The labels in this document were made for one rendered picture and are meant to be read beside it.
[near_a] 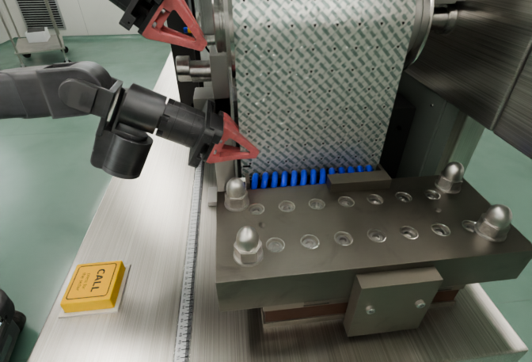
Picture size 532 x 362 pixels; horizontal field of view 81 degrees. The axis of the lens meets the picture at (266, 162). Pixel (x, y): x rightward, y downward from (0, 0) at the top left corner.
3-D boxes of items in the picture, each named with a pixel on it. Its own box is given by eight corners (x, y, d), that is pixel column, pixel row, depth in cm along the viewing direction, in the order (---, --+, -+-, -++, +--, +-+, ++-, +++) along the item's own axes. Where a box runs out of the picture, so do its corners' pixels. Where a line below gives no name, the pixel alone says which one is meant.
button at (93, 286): (81, 272, 51) (77, 263, 50) (126, 268, 52) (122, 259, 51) (64, 314, 46) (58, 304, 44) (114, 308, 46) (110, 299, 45)
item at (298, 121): (241, 181, 53) (235, 74, 42) (375, 171, 55) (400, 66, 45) (241, 183, 53) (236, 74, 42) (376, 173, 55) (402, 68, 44)
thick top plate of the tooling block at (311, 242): (219, 219, 52) (216, 191, 48) (447, 200, 56) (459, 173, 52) (219, 312, 39) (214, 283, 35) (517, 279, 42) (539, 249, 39)
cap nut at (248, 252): (233, 244, 40) (230, 219, 37) (261, 241, 40) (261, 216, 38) (233, 268, 37) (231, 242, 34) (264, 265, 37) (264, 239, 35)
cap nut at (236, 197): (224, 196, 47) (222, 172, 45) (248, 193, 48) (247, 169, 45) (224, 212, 44) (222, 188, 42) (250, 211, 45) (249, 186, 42)
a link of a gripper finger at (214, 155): (248, 179, 49) (191, 158, 46) (245, 154, 55) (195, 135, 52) (270, 145, 46) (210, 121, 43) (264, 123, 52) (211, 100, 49)
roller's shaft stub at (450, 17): (393, 32, 50) (400, 1, 47) (435, 30, 50) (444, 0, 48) (407, 39, 46) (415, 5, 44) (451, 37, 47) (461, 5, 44)
